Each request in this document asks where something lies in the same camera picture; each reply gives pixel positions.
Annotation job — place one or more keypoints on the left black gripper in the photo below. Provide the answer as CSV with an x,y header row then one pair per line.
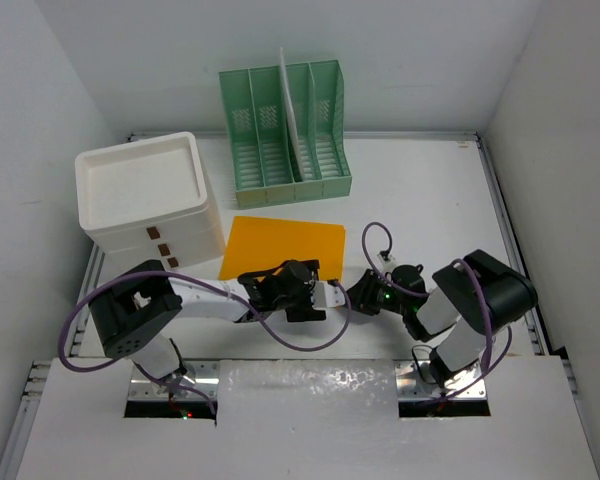
x,y
305,308

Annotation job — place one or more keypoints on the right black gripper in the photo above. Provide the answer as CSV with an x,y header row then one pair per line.
x,y
361,294

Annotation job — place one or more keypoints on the orange paper folder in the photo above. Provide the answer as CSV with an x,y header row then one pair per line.
x,y
257,243

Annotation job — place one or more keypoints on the white plastic drawer unit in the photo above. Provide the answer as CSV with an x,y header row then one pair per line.
x,y
149,200

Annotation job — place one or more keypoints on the clear mesh document pouch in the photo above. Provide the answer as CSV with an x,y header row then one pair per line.
x,y
290,112

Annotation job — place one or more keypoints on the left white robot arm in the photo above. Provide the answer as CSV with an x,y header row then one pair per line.
x,y
130,316

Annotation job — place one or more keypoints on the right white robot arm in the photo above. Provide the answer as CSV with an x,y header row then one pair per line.
x,y
473,300

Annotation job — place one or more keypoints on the green four-slot file organizer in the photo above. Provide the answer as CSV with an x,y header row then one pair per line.
x,y
265,168

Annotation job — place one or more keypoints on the white front shelf board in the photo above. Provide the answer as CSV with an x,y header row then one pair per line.
x,y
310,420

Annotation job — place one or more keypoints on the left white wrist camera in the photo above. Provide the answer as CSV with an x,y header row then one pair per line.
x,y
327,295

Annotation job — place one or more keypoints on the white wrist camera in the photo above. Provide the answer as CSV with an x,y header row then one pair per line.
x,y
327,295
386,261

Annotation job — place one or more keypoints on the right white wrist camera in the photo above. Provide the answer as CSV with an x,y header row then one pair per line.
x,y
386,261

